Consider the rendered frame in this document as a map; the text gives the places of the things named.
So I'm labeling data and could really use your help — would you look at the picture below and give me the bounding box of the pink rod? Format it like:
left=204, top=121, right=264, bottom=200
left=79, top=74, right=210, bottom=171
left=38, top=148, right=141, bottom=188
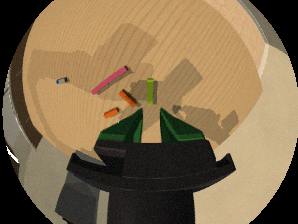
left=91, top=65, right=128, bottom=95

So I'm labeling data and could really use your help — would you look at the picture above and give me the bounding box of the lime green rod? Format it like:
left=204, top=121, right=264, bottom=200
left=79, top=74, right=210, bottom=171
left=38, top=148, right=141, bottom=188
left=147, top=78, right=153, bottom=105

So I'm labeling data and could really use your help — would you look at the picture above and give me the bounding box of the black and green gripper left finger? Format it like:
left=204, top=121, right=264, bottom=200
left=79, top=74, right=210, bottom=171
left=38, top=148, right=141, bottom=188
left=97, top=108, right=143, bottom=143

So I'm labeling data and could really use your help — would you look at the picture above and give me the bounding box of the orange rod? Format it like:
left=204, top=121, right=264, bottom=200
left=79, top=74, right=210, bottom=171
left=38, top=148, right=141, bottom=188
left=103, top=107, right=120, bottom=118
left=119, top=89, right=137, bottom=107

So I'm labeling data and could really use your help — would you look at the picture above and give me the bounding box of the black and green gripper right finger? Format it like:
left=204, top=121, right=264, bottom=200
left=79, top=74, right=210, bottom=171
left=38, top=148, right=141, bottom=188
left=160, top=108, right=206, bottom=143

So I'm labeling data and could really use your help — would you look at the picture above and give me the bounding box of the grey rod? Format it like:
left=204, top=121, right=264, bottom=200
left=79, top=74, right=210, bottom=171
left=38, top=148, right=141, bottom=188
left=58, top=77, right=67, bottom=83

